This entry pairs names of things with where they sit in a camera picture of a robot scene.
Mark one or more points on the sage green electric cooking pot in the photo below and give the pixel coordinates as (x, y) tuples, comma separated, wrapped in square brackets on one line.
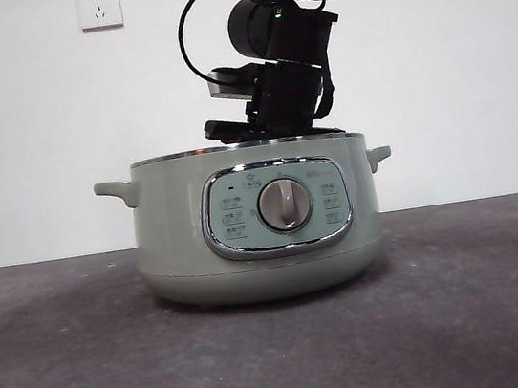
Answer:
[(174, 244)]

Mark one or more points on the white wall socket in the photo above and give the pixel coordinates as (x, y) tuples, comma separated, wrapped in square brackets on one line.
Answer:
[(99, 8)]

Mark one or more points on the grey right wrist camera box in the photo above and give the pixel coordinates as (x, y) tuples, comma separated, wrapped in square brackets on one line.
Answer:
[(229, 87)]

